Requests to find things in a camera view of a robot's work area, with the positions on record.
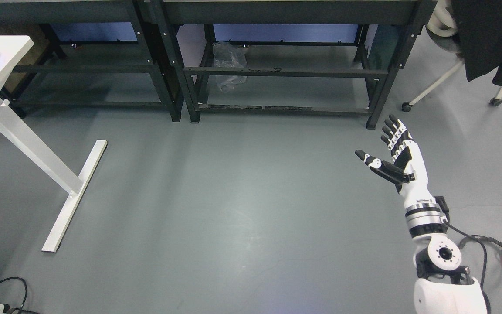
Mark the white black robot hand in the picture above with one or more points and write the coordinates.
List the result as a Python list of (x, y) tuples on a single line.
[(407, 171)]

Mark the white robot forearm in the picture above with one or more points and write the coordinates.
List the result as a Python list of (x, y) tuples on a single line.
[(444, 285)]

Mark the black metal right shelf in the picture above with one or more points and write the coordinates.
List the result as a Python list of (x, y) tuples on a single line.
[(304, 57)]

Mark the black metal shelf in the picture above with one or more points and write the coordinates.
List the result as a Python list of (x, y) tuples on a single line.
[(68, 72), (304, 57)]

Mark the black metal left shelf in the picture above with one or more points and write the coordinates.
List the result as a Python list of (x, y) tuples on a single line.
[(68, 72)]

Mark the black jacket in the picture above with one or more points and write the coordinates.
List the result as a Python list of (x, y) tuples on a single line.
[(479, 25)]

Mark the clear plastic bag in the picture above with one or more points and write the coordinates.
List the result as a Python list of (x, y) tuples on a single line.
[(227, 55)]

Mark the white table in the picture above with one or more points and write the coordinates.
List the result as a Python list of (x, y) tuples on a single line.
[(12, 49)]

